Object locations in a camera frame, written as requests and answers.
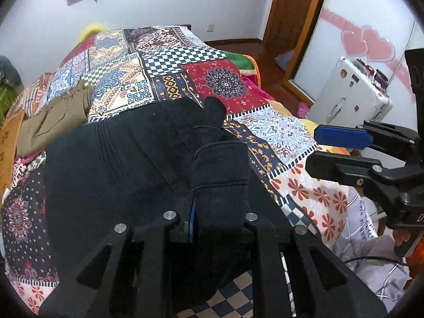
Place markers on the green pink fleece blanket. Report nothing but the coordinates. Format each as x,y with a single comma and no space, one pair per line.
249,71

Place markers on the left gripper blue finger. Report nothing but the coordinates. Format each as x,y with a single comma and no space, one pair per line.
191,221

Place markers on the white striped bedsheet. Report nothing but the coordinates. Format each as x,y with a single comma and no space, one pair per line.
371,257

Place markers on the black pants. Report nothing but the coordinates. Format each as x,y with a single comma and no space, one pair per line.
118,196

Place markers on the pink slipper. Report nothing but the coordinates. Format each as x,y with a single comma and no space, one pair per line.
303,110

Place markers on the colourful patchwork quilt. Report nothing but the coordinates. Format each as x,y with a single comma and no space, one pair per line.
139,87

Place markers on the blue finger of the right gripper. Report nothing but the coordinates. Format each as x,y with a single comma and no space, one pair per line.
343,169
340,136

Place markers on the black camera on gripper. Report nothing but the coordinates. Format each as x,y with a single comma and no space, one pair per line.
415,62

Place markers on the person's right hand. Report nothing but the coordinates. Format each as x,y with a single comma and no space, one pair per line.
405,237

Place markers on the orange jacket sleeve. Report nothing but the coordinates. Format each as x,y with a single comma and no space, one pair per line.
415,262

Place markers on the white sliding wardrobe door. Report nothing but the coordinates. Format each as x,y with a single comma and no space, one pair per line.
376,31

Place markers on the green storage box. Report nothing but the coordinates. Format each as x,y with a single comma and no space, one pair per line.
7,97

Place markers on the folded khaki pants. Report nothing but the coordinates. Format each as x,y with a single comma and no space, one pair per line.
56,118

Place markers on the wooden board with cutouts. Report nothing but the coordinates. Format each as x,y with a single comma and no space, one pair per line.
9,137

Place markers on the yellow foam tube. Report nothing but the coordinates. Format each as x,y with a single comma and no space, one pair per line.
91,30

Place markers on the wooden door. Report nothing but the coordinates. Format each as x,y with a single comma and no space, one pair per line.
287,33

